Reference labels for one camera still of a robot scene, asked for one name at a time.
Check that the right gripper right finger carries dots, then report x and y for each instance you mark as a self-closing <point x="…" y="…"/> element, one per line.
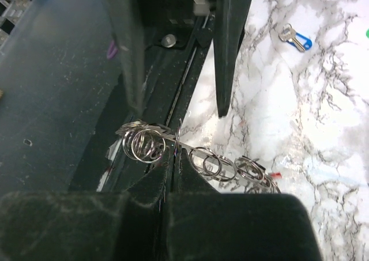
<point x="220" y="209"/>

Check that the blue key tag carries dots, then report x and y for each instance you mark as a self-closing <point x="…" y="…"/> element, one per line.
<point x="290" y="36"/>

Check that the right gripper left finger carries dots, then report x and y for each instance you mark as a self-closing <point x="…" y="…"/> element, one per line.
<point x="89" y="225"/>

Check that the red key tag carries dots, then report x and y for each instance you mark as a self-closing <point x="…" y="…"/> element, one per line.
<point x="275" y="175"/>

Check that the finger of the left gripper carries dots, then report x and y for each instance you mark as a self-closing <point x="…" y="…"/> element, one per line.
<point x="129" y="38"/>
<point x="230" y="19"/>

